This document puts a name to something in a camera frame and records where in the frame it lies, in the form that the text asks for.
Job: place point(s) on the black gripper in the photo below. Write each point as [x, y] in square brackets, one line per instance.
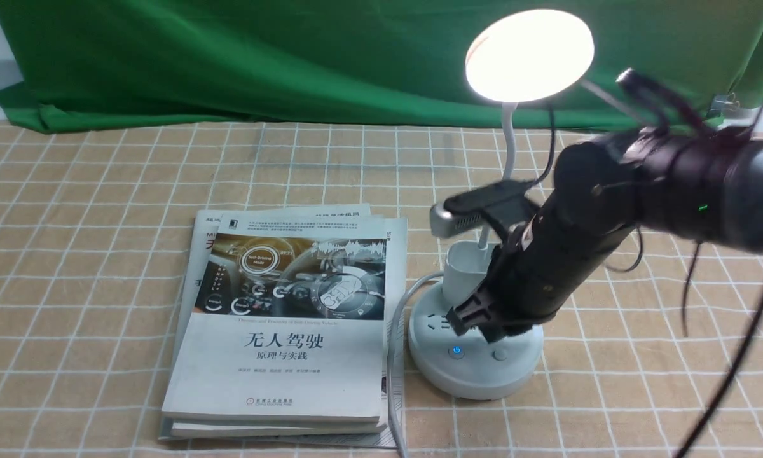
[528, 289]

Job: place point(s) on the white desk lamp with sockets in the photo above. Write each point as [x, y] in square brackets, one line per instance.
[524, 57]

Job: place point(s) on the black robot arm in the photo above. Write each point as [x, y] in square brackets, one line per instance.
[698, 188]

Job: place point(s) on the bottom book under stack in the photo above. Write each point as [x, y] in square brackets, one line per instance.
[394, 327]

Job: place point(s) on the top book with car cover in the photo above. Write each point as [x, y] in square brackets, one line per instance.
[289, 323]

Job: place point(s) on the metal binder clip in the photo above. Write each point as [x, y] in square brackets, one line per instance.
[722, 105]

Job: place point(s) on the green backdrop cloth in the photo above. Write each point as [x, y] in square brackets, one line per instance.
[94, 65]

